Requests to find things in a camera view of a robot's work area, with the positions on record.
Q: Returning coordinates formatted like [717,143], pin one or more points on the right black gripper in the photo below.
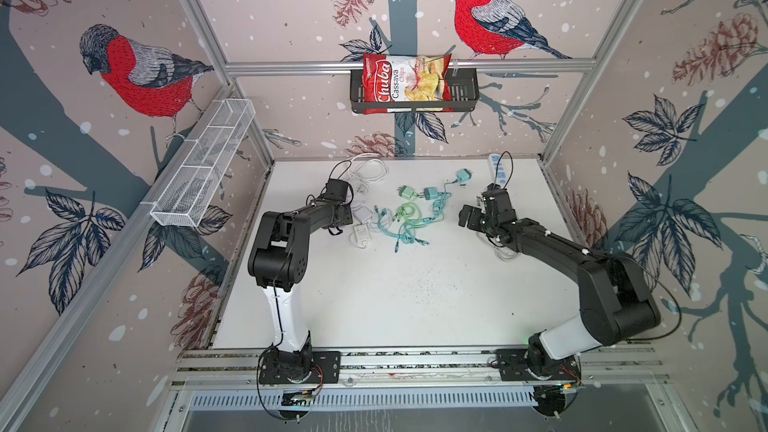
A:
[472,214]

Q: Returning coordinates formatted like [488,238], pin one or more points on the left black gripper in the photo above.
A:
[348,214]

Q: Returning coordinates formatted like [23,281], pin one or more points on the white charger plug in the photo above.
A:
[360,237]

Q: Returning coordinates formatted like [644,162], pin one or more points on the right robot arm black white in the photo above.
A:
[615,302]

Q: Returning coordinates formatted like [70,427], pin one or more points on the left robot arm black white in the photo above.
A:
[279,261]

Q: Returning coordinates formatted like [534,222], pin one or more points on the white power strip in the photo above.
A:
[498,171]

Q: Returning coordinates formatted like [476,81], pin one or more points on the red cassava chips bag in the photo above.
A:
[393,79]

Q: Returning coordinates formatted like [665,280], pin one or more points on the black wall basket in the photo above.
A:
[458,91]

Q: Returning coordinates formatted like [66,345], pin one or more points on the white wire mesh shelf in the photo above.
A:
[192,188]

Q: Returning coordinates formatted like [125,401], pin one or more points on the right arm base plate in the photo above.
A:
[520,364]

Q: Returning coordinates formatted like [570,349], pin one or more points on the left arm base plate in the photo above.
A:
[282,368]

